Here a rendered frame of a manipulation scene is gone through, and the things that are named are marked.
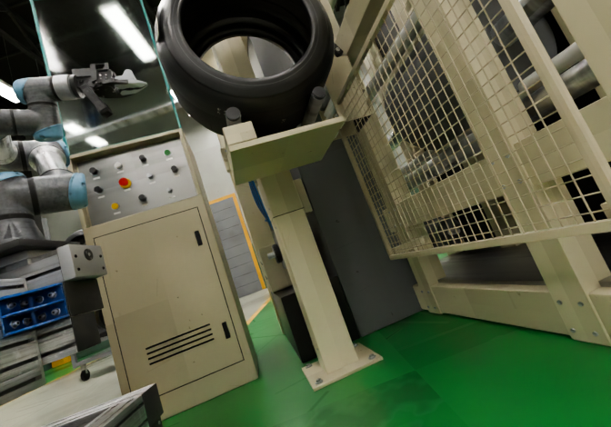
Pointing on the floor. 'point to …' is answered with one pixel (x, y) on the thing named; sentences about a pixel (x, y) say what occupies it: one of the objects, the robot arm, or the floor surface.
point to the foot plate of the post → (314, 372)
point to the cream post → (296, 243)
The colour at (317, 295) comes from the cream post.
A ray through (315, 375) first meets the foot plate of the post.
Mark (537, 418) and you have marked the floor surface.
